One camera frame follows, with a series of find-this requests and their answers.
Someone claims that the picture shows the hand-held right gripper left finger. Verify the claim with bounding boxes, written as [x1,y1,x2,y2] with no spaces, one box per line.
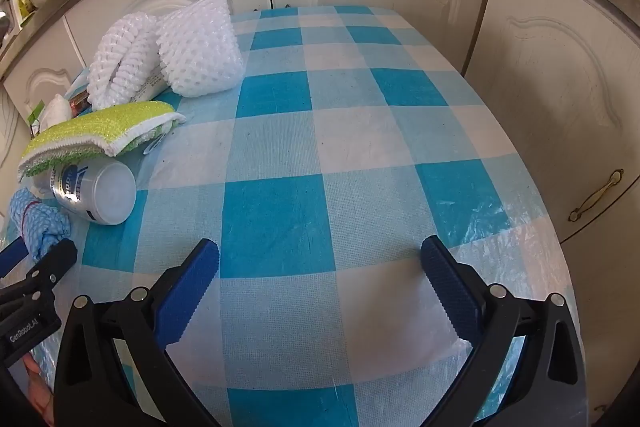
[52,238,221,427]

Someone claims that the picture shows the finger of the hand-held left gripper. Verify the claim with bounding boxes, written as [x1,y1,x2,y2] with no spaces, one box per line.
[0,241,30,279]
[0,239,78,323]

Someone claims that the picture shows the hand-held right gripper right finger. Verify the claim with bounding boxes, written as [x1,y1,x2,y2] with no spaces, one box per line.
[420,236,588,427]

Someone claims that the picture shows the blue knitted cloth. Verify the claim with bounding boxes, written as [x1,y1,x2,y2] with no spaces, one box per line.
[7,187,72,263]

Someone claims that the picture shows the white plastic bottle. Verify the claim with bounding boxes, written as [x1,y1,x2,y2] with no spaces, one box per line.
[49,158,138,227]

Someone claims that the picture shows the green and white sponge cloth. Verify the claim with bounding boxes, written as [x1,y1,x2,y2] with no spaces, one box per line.
[17,101,188,180]

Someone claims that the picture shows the white paper wad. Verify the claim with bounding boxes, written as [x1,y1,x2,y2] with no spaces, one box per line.
[39,94,76,130]

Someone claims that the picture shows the white foam net ring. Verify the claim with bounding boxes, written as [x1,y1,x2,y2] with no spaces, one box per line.
[86,13,161,112]

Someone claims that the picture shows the white foam net sleeve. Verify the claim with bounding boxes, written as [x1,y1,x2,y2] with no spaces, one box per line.
[156,0,246,98]

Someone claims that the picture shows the person's left hand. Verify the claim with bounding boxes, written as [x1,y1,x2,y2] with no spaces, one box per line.
[22,354,56,427]

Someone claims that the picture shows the blue checkered tablecloth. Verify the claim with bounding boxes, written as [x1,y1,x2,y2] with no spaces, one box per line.
[0,4,586,427]

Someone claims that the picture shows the white cabinet door brass handle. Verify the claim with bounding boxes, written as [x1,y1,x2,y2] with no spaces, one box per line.
[462,0,640,248]

